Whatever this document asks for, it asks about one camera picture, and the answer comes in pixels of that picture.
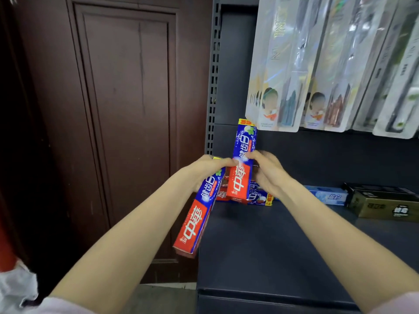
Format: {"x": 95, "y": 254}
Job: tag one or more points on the white plastic bag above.
{"x": 16, "y": 284}

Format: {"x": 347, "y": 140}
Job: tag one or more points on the orange toothbrush pack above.
{"x": 373, "y": 94}

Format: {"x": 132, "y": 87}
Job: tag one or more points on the dark grey shelf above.
{"x": 278, "y": 251}

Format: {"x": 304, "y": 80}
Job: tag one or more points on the green toothbrush pack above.
{"x": 402, "y": 111}

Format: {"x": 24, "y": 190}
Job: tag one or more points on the light blue toothpaste box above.
{"x": 327, "y": 196}

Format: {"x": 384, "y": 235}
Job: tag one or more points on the stack of blue child toothbrush packs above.
{"x": 278, "y": 62}

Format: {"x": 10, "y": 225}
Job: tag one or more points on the person's left hand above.
{"x": 209, "y": 170}

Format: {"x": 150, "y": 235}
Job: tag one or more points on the red child toothbrush pack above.
{"x": 334, "y": 62}

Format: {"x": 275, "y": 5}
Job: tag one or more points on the person's right hand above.
{"x": 270, "y": 176}

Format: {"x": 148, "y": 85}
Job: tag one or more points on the person's left forearm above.
{"x": 131, "y": 245}

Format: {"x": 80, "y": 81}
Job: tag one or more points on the person's pink right sleeve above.
{"x": 399, "y": 305}

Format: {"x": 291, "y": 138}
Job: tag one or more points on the gold toothpaste box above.
{"x": 383, "y": 207}

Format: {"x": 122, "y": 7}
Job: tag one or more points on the black patterned toothpaste box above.
{"x": 376, "y": 188}

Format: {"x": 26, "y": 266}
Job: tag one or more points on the person's right forearm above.
{"x": 343, "y": 251}

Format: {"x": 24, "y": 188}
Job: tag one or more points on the red plastic roll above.
{"x": 5, "y": 255}

